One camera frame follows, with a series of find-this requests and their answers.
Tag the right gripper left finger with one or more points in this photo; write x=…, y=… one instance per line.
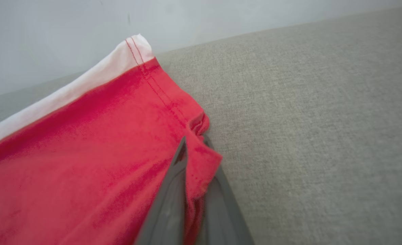
x=167, y=211

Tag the red and white garment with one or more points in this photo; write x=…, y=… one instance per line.
x=85, y=153

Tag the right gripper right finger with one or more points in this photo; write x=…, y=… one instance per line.
x=223, y=217

